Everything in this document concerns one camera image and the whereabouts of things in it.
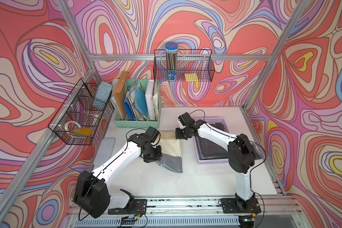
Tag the black wire basket back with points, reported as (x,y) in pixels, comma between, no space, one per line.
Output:
(188,61)

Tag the grey blue sponge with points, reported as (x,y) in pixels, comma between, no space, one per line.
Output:
(102,95)

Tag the purple plastic basket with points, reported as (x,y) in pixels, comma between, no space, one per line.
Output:
(206,150)

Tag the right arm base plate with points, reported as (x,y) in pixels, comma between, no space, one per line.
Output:
(237,205)

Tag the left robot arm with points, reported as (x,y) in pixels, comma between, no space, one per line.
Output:
(94,193)

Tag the green file organizer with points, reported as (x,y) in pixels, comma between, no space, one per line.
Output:
(135,90)

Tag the light blue pencil case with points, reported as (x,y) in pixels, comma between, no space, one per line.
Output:
(104,152)

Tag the dark grid pillowcase back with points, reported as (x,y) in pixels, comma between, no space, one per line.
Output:
(243,142)

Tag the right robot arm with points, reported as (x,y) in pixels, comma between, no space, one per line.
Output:
(241,153)

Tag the blue pencil tube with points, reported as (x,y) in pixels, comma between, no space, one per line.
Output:
(171,51)

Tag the yellow sticky notes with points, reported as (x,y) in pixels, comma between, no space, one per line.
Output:
(191,77)

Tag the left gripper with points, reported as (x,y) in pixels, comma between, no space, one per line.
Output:
(157,156)

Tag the black wire basket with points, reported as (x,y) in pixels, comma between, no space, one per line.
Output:
(78,107)
(188,61)

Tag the black wire basket left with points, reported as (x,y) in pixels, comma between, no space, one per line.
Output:
(78,107)

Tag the beige grey pillowcase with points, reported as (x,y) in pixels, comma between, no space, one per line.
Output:
(171,152)

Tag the yellow pad in basket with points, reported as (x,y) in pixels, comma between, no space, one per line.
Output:
(82,132)

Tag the white tape roll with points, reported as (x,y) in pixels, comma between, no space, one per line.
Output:
(71,125)

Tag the blue folder in organizer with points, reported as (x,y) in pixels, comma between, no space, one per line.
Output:
(128,109)

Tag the white binder in organizer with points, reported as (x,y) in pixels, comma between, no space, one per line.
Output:
(149,100)

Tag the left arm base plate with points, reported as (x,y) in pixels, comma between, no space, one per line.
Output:
(134,206)

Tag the brown envelope folder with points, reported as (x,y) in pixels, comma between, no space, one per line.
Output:
(119,94)

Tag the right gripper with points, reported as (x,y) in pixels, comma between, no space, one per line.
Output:
(178,136)

